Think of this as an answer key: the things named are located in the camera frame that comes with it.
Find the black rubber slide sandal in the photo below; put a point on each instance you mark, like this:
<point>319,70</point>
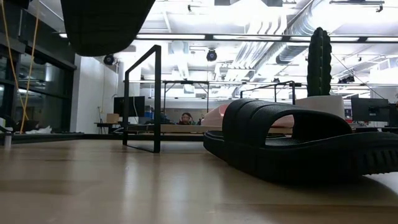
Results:
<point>102,28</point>
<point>311,161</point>

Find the person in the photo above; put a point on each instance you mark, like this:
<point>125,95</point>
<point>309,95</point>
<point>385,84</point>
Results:
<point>186,118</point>

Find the black round ceiling lamp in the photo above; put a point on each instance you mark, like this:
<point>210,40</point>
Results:
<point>109,59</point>
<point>211,55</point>

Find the black background monitor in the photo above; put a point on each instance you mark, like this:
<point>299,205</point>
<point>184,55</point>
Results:
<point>370,109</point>
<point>393,113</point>
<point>129,106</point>

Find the long ceiling light bar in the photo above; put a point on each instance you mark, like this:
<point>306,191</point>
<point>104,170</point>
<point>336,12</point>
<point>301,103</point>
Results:
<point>171,36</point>

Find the cardboard box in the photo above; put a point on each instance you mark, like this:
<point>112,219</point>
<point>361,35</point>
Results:
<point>112,118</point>

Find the green cactus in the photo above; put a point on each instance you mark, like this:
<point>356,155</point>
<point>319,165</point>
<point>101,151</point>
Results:
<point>318,62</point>

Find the white crumpled cloth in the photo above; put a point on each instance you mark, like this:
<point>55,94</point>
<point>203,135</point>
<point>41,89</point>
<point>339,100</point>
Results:
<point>40,130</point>

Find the black metal background frame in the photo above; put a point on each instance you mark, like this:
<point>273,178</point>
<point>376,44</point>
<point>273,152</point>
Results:
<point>186,82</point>

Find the wooden shelf with black frame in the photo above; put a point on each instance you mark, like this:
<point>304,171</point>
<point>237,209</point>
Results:
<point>157,93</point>

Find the grey ceiling duct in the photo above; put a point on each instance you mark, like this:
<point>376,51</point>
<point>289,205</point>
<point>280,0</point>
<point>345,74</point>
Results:
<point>295,51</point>

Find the black aluminium table frame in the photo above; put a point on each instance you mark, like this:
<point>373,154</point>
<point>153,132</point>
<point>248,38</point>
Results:
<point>62,137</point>

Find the small silver post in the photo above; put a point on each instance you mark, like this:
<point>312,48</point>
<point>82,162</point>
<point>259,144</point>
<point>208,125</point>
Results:
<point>7,141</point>

